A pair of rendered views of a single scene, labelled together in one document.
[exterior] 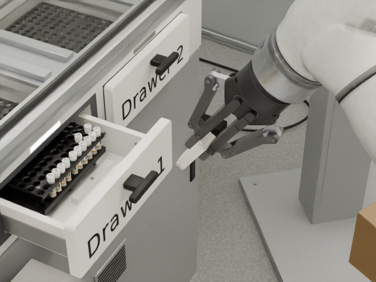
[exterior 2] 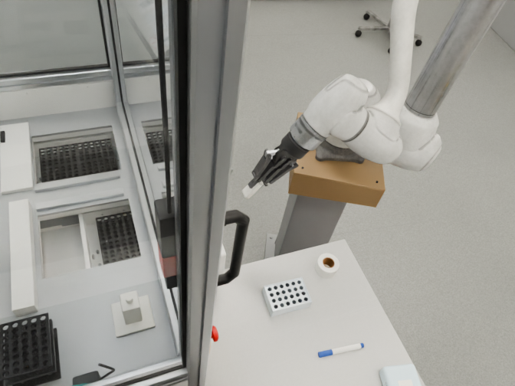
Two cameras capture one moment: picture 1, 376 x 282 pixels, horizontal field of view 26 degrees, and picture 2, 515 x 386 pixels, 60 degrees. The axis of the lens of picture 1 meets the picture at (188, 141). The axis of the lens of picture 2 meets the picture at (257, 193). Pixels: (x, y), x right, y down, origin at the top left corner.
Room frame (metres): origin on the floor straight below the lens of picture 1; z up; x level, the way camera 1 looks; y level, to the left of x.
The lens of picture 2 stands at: (0.42, 0.67, 1.98)
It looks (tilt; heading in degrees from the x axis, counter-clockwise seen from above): 50 degrees down; 304
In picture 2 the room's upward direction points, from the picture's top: 11 degrees clockwise
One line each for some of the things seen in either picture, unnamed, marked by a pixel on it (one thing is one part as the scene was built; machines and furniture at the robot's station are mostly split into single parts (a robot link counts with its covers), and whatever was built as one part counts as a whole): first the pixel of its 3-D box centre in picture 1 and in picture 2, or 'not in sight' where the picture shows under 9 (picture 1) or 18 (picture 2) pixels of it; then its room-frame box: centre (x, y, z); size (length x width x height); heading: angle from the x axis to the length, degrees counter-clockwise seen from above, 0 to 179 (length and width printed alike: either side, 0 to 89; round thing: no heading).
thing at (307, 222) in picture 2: not in sight; (307, 220); (0.89, -0.50, 0.38); 0.30 x 0.30 x 0.76; 36
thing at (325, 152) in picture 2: not in sight; (336, 135); (0.91, -0.51, 0.90); 0.22 x 0.18 x 0.06; 137
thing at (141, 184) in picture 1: (137, 184); not in sight; (0.93, 0.08, 0.91); 0.07 x 0.04 x 0.01; 152
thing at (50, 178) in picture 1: (51, 186); not in sight; (0.95, 0.21, 0.89); 0.01 x 0.01 x 0.05
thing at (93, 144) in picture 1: (70, 163); not in sight; (0.99, 0.19, 0.90); 0.18 x 0.02 x 0.01; 152
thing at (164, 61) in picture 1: (161, 61); not in sight; (1.27, 0.05, 0.91); 0.07 x 0.04 x 0.01; 152
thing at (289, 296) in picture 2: not in sight; (287, 296); (0.64, 0.06, 0.78); 0.12 x 0.08 x 0.04; 60
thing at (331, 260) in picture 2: not in sight; (326, 266); (0.62, -0.11, 0.78); 0.07 x 0.07 x 0.04
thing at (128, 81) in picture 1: (149, 71); not in sight; (1.29, 0.07, 0.87); 0.29 x 0.02 x 0.11; 152
